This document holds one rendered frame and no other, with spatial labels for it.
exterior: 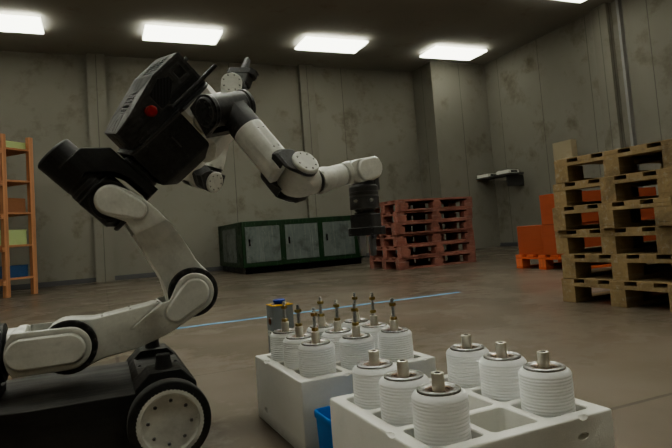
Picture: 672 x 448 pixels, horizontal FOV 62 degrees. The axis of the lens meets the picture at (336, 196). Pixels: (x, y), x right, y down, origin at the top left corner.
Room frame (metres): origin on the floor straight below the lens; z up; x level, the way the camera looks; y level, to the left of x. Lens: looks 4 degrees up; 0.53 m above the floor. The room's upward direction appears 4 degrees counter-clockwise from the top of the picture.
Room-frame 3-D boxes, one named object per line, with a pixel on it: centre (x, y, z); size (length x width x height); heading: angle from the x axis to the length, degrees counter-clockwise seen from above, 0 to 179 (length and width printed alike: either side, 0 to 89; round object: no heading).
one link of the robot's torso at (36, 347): (1.57, 0.81, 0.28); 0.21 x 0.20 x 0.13; 113
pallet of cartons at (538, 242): (6.18, -2.69, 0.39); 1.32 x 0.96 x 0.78; 115
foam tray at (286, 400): (1.64, 0.02, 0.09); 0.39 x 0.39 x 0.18; 25
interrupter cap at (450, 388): (0.98, -0.15, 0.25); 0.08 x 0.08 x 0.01
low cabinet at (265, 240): (10.08, 0.92, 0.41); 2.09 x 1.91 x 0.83; 113
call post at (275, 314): (1.87, 0.21, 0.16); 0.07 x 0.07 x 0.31; 25
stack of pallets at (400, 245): (8.05, -1.15, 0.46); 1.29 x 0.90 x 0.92; 115
